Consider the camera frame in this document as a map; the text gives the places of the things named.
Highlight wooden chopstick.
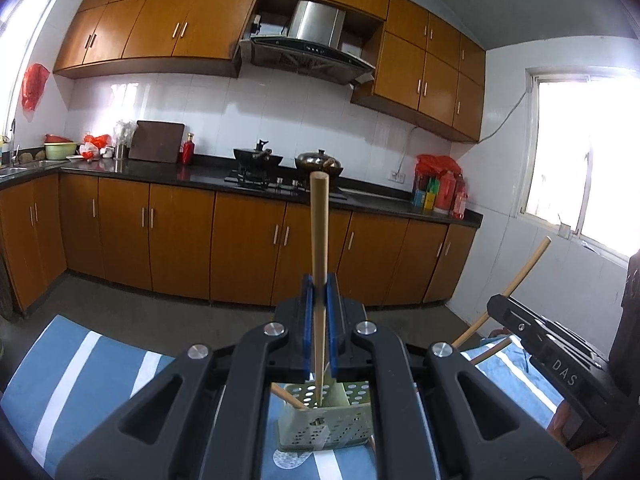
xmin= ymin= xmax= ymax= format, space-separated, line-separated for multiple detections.
xmin=310 ymin=171 xmax=329 ymax=408
xmin=270 ymin=382 xmax=308 ymax=410
xmin=471 ymin=337 xmax=512 ymax=366
xmin=452 ymin=236 xmax=552 ymax=348

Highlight brown lower kitchen cabinets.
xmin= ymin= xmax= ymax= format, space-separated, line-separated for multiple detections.
xmin=1 ymin=172 xmax=477 ymax=309

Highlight brown kitchen cabinets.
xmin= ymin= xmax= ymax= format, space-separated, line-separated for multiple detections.
xmin=54 ymin=0 xmax=486 ymax=143
xmin=1 ymin=172 xmax=477 ymax=309

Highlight brown upper kitchen cabinets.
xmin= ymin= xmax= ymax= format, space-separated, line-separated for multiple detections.
xmin=54 ymin=0 xmax=486 ymax=143

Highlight person's right hand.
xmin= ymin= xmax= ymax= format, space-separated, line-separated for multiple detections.
xmin=547 ymin=401 xmax=572 ymax=445

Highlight green perforated utensil holder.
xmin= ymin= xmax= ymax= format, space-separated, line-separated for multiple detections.
xmin=277 ymin=379 xmax=373 ymax=452

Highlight blue white striped tablecloth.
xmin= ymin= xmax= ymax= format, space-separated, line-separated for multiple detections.
xmin=0 ymin=314 xmax=566 ymax=480

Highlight window right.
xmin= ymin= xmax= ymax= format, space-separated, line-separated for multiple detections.
xmin=520 ymin=67 xmax=639 ymax=260

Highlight window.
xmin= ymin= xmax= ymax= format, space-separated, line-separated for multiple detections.
xmin=520 ymin=67 xmax=639 ymax=260
xmin=1 ymin=0 xmax=55 ymax=136

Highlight black countertop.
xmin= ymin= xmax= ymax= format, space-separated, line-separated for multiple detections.
xmin=1 ymin=155 xmax=483 ymax=230

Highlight red bag and bottles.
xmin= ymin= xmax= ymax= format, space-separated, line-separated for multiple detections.
xmin=412 ymin=154 xmax=468 ymax=219

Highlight gas stove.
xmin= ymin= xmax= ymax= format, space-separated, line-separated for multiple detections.
xmin=221 ymin=169 xmax=352 ymax=202

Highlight red bottle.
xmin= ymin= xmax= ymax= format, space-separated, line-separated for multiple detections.
xmin=181 ymin=132 xmax=195 ymax=166

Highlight wok with lid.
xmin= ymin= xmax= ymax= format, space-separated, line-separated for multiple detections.
xmin=295 ymin=150 xmax=343 ymax=178

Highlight dark cutting board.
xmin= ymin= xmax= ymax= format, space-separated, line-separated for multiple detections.
xmin=128 ymin=120 xmax=184 ymax=164

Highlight red plastic bag on counter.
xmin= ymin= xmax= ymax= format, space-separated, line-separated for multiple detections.
xmin=79 ymin=133 xmax=114 ymax=160

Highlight green basin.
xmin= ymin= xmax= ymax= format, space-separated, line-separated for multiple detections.
xmin=44 ymin=142 xmax=78 ymax=160

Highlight steel range hood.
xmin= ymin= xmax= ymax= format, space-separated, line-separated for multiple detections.
xmin=239 ymin=0 xmax=382 ymax=88

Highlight window left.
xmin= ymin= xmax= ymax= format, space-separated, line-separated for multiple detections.
xmin=1 ymin=0 xmax=55 ymax=136

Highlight wall power socket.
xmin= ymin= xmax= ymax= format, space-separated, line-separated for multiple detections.
xmin=388 ymin=171 xmax=406 ymax=184

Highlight black wok with handle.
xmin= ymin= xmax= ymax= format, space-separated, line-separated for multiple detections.
xmin=233 ymin=140 xmax=283 ymax=181

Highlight red bag hanging on wall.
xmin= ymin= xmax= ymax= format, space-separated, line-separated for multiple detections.
xmin=21 ymin=63 xmax=50 ymax=112

